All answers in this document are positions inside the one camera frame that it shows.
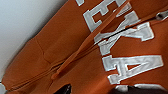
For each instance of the orange hoodie white lettering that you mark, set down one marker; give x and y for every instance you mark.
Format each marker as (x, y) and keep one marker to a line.
(66, 43)

